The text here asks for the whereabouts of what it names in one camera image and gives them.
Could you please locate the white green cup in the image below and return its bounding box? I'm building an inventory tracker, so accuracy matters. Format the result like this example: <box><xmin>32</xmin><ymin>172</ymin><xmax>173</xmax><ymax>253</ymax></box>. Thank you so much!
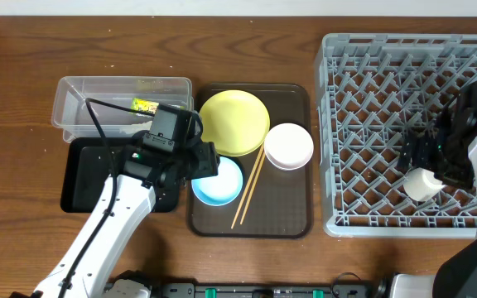
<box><xmin>403</xmin><ymin>168</ymin><xmax>446</xmax><ymax>201</ymax></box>

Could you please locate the light blue bowl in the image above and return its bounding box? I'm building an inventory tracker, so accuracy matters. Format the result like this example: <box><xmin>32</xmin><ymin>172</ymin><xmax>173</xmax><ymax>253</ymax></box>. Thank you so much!
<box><xmin>191</xmin><ymin>156</ymin><xmax>243</xmax><ymax>206</ymax></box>

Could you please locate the green orange snack wrapper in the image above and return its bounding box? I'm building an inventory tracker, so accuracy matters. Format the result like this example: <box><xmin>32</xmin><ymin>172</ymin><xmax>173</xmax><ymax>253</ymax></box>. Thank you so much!
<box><xmin>130</xmin><ymin>98</ymin><xmax>159</xmax><ymax>116</ymax></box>

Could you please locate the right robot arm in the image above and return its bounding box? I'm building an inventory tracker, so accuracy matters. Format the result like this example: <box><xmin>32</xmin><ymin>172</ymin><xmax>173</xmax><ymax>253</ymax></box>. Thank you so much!
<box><xmin>388</xmin><ymin>81</ymin><xmax>477</xmax><ymax>297</ymax></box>

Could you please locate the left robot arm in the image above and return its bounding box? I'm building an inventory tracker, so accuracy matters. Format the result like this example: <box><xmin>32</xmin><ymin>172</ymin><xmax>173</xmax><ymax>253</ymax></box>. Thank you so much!
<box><xmin>31</xmin><ymin>104</ymin><xmax>219</xmax><ymax>297</ymax></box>

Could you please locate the grey plastic dishwasher rack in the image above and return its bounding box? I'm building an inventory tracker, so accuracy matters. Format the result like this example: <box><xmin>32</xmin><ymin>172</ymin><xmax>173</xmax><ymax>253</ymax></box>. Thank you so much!
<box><xmin>314</xmin><ymin>33</ymin><xmax>477</xmax><ymax>238</ymax></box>

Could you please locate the yellow plate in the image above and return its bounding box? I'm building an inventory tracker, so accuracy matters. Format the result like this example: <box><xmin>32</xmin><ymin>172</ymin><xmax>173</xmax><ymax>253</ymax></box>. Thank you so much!
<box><xmin>200</xmin><ymin>90</ymin><xmax>271</xmax><ymax>156</ymax></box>

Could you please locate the wooden chopstick right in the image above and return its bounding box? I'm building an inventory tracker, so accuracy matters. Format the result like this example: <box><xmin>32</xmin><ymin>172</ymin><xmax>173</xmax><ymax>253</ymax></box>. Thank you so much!
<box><xmin>240</xmin><ymin>147</ymin><xmax>265</xmax><ymax>224</ymax></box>

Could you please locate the wooden chopstick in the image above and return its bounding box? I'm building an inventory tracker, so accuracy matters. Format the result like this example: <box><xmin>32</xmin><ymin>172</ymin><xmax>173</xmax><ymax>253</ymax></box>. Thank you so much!
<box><xmin>240</xmin><ymin>147</ymin><xmax>265</xmax><ymax>224</ymax></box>
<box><xmin>231</xmin><ymin>144</ymin><xmax>264</xmax><ymax>229</ymax></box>

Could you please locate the wooden chopstick left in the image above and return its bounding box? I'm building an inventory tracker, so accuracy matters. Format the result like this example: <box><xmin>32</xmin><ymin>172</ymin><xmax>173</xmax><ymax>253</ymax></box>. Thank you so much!
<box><xmin>231</xmin><ymin>144</ymin><xmax>264</xmax><ymax>229</ymax></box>

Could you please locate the dark brown serving tray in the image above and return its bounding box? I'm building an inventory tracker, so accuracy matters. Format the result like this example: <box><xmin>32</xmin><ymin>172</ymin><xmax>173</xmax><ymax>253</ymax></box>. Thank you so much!
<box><xmin>186</xmin><ymin>83</ymin><xmax>313</xmax><ymax>238</ymax></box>

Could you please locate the pink bowl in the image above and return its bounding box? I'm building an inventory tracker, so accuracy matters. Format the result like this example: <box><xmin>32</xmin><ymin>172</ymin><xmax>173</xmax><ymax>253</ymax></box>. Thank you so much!
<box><xmin>264</xmin><ymin>123</ymin><xmax>314</xmax><ymax>171</ymax></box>

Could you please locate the black tray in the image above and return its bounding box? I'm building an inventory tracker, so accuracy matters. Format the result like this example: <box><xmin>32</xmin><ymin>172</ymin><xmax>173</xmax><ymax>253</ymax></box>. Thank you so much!
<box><xmin>59</xmin><ymin>137</ymin><xmax>181</xmax><ymax>214</ymax></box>

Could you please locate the clear plastic bin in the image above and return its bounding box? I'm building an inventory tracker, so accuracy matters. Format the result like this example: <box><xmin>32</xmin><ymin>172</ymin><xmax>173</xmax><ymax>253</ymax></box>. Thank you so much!
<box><xmin>51</xmin><ymin>76</ymin><xmax>193</xmax><ymax>143</ymax></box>

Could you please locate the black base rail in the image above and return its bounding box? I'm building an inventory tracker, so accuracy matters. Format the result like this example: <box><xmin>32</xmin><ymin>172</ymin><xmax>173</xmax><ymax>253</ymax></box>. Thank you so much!
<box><xmin>104</xmin><ymin>271</ymin><xmax>393</xmax><ymax>298</ymax></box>

